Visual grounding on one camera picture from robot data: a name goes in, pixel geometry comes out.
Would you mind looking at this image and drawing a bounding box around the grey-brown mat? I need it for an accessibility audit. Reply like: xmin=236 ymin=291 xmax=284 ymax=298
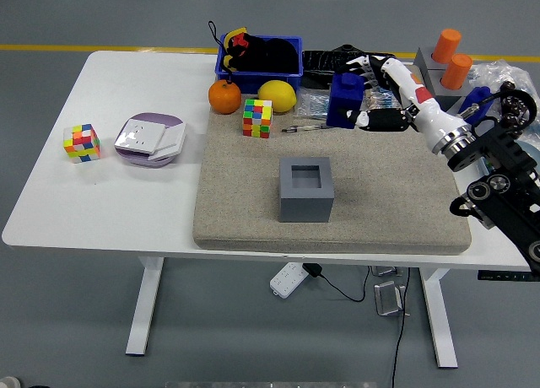
xmin=192 ymin=62 xmax=473 ymax=256

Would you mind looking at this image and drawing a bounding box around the colourful three-by-three puzzle cube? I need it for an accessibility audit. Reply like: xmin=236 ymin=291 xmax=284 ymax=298
xmin=62 ymin=123 xmax=101 ymax=164

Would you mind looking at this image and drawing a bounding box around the white power strip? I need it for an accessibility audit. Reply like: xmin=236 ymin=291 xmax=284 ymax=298
xmin=269 ymin=261 xmax=308 ymax=299

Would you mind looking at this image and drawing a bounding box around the large white switch panel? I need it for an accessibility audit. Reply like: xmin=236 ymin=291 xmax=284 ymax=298
xmin=113 ymin=118 xmax=166 ymax=157

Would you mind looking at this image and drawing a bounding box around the orange fruit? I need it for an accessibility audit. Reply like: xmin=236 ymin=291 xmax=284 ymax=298
xmin=208 ymin=78 xmax=242 ymax=116

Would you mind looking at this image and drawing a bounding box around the colourful four-by-four puzzle cube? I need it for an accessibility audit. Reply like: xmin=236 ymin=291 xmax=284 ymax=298
xmin=241 ymin=98 xmax=274 ymax=139

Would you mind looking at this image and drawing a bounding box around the large metal bracket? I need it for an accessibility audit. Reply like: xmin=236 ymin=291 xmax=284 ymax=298
xmin=374 ymin=280 xmax=408 ymax=318

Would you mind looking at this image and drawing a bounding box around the small metal bracket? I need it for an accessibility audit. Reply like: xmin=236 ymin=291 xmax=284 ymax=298
xmin=370 ymin=265 xmax=404 ymax=278

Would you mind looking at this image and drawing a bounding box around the orange cylinder seal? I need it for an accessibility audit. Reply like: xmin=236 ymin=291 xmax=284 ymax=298
xmin=440 ymin=53 xmax=473 ymax=89
xmin=432 ymin=28 xmax=463 ymax=64

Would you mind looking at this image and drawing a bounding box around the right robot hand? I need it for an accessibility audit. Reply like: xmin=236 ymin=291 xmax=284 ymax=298
xmin=344 ymin=53 xmax=470 ymax=152

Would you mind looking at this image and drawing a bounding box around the black cloth bag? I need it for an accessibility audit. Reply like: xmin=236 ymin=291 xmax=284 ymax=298
xmin=207 ymin=20 xmax=299 ymax=84

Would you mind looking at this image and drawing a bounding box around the black plastic-wrapped bar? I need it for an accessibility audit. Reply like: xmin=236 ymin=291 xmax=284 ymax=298
xmin=301 ymin=43 xmax=401 ymax=89

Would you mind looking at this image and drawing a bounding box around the long black floor cable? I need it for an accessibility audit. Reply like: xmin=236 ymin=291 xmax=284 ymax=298
xmin=390 ymin=267 xmax=413 ymax=388

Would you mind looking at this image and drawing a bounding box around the purple plate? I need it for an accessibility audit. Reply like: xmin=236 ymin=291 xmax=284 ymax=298
xmin=114 ymin=111 xmax=186 ymax=169

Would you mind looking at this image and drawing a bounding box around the clear crumpled plastic bag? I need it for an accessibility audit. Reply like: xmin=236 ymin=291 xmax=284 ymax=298
xmin=467 ymin=58 xmax=540 ymax=110

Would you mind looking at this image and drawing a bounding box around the black adapter cable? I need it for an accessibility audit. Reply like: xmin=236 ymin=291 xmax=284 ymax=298
xmin=320 ymin=266 xmax=372 ymax=303

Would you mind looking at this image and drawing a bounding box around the bag of brown resistors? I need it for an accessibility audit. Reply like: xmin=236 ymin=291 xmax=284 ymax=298
xmin=362 ymin=87 xmax=406 ymax=111

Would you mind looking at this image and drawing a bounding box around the small white switch panel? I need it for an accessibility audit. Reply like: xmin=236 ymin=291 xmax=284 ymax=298
xmin=149 ymin=123 xmax=187 ymax=161

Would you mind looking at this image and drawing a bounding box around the yellow lemon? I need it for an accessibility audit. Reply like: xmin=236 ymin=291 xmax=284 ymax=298
xmin=257 ymin=79 xmax=298 ymax=113

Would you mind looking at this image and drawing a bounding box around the clear ballpoint pen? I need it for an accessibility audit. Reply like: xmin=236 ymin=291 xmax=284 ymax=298
xmin=281 ymin=124 xmax=334 ymax=133

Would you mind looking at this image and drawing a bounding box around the grey seal holder block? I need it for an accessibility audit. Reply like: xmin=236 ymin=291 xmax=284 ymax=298
xmin=424 ymin=65 xmax=473 ymax=110
xmin=278 ymin=155 xmax=336 ymax=224
xmin=413 ymin=46 xmax=448 ymax=72

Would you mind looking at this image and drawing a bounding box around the bag of blue resistors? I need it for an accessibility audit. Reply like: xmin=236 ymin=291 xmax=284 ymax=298
xmin=294 ymin=88 xmax=338 ymax=123

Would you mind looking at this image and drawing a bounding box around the black table control panel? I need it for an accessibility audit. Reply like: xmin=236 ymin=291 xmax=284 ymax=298
xmin=478 ymin=269 xmax=532 ymax=282

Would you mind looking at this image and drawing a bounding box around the blue plastic bin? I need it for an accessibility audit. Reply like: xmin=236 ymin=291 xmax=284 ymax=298
xmin=214 ymin=34 xmax=304 ymax=94

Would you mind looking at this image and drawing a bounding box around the white table leg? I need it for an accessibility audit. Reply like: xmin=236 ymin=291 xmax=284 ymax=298
xmin=419 ymin=267 xmax=460 ymax=369
xmin=125 ymin=256 xmax=165 ymax=357

